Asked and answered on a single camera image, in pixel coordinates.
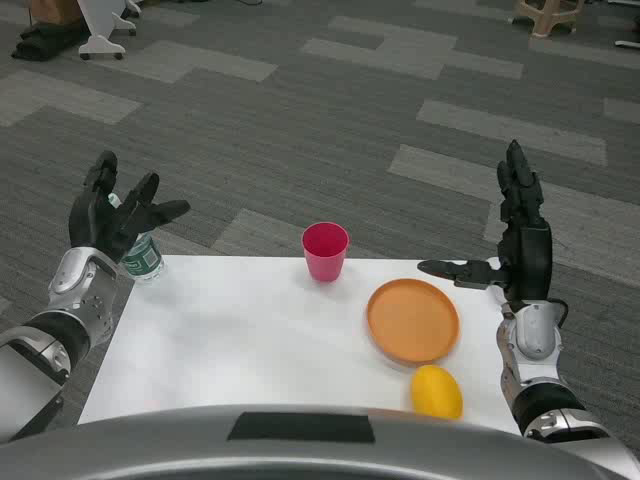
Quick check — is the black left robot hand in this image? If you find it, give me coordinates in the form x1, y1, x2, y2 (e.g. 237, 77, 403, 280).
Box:
68, 150, 192, 263

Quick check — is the yellow lemon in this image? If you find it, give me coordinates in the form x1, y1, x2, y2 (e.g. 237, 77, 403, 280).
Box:
410, 364, 465, 420

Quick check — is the clear water bottle green label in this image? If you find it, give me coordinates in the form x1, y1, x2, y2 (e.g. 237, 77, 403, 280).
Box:
108, 192, 167, 283

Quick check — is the pink plastic cup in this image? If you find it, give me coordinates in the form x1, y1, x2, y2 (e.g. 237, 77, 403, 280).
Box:
301, 222, 350, 285

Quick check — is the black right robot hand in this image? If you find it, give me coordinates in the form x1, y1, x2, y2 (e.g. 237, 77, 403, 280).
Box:
417, 139, 555, 304

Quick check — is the orange round plate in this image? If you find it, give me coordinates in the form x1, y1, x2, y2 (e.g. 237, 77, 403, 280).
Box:
366, 278, 461, 366

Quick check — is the beige plastic stool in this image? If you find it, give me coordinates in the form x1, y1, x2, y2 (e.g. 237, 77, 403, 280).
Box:
508, 0, 594, 37

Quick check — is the black bag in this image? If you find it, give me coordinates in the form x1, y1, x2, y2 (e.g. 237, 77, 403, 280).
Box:
11, 22, 89, 63

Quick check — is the silver robot chest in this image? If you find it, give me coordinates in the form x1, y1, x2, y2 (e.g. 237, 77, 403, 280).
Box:
0, 403, 626, 480

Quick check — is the white stand with wheels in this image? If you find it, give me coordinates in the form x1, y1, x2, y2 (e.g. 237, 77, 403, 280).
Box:
77, 0, 144, 61

